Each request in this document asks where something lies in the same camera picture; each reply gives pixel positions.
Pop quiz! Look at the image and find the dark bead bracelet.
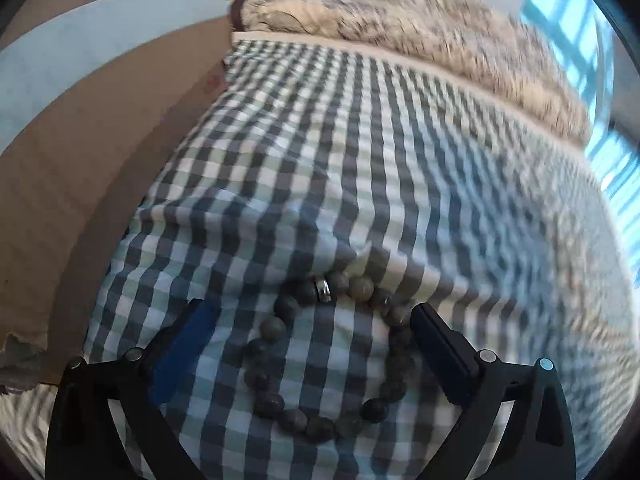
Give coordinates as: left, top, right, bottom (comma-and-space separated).
243, 270, 418, 444

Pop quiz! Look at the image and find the floral patterned duvet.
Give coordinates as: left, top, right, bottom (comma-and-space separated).
230, 0, 591, 148

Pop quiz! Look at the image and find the brown cardboard box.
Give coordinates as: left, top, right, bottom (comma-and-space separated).
1, 0, 231, 390

